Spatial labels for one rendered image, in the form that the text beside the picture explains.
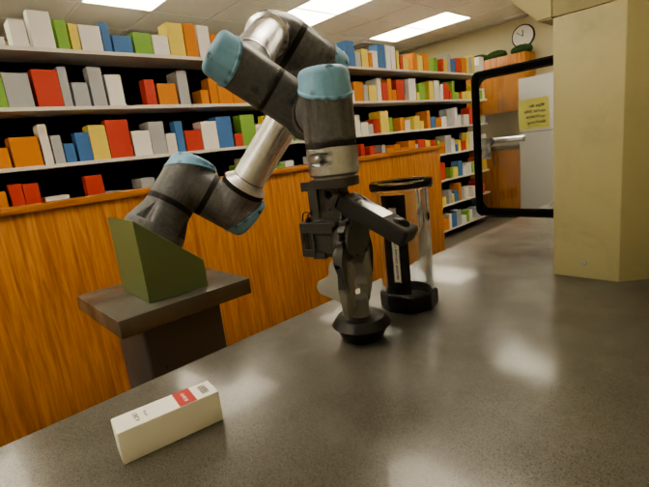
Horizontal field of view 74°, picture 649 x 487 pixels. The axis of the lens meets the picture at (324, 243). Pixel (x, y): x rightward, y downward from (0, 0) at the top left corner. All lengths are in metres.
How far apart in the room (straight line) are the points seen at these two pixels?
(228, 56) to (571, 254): 0.71
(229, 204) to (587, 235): 0.79
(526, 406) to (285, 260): 2.47
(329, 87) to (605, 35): 0.49
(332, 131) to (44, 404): 2.09
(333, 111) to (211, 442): 0.43
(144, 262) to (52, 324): 1.36
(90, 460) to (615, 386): 0.58
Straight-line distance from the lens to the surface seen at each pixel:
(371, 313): 0.69
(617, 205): 0.91
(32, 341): 2.37
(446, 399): 0.54
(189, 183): 1.13
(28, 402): 2.45
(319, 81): 0.62
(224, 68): 0.70
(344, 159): 0.62
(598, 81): 0.91
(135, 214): 1.11
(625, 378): 0.62
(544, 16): 0.95
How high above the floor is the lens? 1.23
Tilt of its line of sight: 12 degrees down
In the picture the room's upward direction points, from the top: 7 degrees counter-clockwise
